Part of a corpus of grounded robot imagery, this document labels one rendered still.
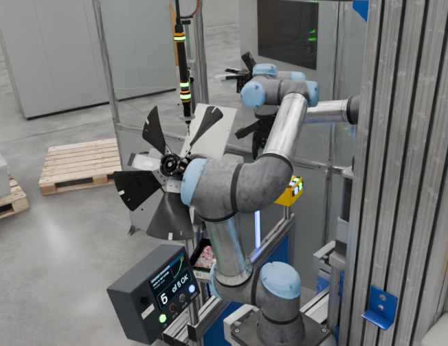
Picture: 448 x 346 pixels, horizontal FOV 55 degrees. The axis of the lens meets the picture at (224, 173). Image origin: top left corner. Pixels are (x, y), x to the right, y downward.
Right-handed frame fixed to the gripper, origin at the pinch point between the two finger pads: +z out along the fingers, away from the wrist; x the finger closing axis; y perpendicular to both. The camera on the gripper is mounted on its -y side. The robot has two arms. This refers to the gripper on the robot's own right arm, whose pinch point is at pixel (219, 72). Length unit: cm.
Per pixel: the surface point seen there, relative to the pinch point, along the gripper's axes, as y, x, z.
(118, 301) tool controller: 46, -88, -2
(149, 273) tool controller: 41, -79, -8
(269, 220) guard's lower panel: 115, 68, 0
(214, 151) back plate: 50, 28, 18
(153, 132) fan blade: 36, 13, 45
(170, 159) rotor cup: 43, -2, 28
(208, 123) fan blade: 27.6, 10.7, 11.9
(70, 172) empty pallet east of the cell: 155, 149, 245
